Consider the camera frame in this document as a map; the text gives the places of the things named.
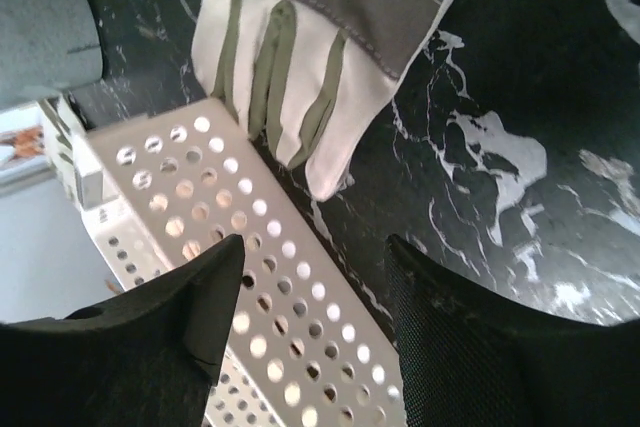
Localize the white grey striped glove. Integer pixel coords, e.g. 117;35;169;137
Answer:
191;0;454;201

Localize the white green glove back-left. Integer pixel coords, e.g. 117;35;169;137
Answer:
38;95;85;209

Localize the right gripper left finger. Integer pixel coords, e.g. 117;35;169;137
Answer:
1;234;245;426

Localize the grey metal bucket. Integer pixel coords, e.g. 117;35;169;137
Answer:
0;0;103;110

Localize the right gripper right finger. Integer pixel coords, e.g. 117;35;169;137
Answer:
387;235;639;426

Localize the white perforated storage basket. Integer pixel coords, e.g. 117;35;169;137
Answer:
72;100;406;426

